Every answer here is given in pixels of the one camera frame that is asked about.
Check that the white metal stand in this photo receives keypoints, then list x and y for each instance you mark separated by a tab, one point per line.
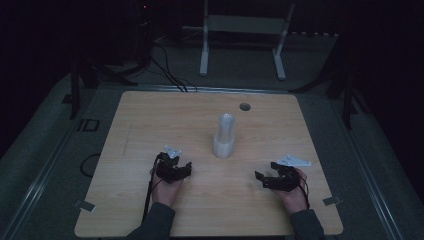
243	24

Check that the dark equipment rack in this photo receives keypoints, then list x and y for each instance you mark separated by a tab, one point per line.
143	30

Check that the metal floor rail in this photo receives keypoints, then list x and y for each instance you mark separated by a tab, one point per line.
370	170
216	89
36	186

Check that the person's left hand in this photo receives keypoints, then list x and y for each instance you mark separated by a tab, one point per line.
166	193

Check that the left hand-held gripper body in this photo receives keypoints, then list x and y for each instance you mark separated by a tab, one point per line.
170	172

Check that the grey tape piece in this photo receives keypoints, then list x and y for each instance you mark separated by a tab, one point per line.
85	206
332	200

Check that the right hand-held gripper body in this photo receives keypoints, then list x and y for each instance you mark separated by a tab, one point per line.
285	181

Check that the black metal stand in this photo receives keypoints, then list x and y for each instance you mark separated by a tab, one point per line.
347	100
75	90

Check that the person's right hand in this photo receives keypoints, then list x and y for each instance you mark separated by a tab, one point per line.
295	200

